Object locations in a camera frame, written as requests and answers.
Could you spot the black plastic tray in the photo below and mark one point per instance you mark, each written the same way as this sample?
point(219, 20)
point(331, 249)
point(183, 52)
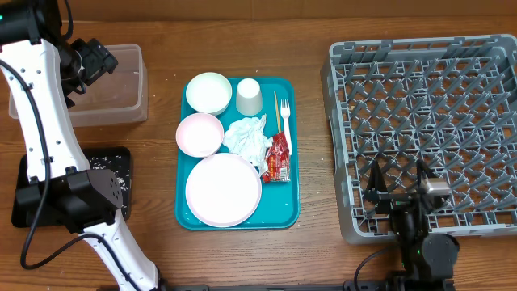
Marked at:
point(22, 218)

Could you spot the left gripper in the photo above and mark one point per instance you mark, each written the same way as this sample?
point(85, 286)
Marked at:
point(98, 59)

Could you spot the wooden chopstick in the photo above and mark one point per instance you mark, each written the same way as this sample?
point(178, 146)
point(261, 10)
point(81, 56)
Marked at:
point(277, 112)

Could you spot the grey dishwasher rack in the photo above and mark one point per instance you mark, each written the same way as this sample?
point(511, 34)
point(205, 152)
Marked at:
point(448, 101)

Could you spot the red snack wrapper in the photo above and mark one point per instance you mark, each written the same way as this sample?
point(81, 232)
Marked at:
point(278, 160)

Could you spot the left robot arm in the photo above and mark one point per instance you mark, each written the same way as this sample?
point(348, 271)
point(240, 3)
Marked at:
point(87, 201)

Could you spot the white round plate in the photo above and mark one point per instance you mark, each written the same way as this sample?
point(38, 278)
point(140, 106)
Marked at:
point(223, 190)

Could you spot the white paper cup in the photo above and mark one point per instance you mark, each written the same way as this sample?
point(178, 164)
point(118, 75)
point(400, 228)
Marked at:
point(249, 97)

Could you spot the crumpled white napkin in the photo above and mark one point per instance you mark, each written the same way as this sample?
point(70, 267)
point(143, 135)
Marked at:
point(246, 139)

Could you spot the food scraps pile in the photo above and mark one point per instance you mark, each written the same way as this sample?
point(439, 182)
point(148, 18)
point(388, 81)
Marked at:
point(121, 166)

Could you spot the white bowl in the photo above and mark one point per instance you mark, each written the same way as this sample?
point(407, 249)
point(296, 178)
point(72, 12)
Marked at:
point(209, 92)

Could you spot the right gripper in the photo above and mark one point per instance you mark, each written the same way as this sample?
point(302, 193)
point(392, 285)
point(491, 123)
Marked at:
point(376, 190)

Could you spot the white plastic fork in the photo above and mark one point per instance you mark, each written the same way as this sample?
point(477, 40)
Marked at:
point(285, 113)

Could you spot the pink bowl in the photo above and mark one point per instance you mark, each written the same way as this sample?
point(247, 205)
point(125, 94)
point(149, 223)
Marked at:
point(199, 135)

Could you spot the clear plastic bin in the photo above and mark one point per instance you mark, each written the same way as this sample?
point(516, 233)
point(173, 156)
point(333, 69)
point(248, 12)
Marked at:
point(117, 97)

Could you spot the teal serving tray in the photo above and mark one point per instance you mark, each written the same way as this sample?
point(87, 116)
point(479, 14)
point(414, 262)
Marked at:
point(280, 206)

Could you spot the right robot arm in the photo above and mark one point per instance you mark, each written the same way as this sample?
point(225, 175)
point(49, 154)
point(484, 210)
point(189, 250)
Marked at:
point(427, 259)

